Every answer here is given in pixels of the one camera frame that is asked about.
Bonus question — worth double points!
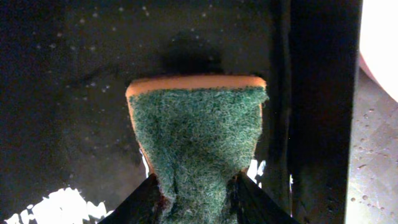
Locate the green orange sponge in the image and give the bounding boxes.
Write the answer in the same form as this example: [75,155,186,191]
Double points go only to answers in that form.
[126,75,268,223]

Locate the black plastic tray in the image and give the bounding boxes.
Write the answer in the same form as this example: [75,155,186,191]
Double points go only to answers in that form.
[1,0,362,223]

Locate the white plate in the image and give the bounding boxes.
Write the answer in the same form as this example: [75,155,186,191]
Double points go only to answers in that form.
[359,0,397,100]

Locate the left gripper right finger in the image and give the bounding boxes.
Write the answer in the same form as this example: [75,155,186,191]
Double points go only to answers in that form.
[234,172,299,224]

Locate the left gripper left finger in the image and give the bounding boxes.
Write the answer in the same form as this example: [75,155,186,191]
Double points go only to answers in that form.
[99,174,164,224]

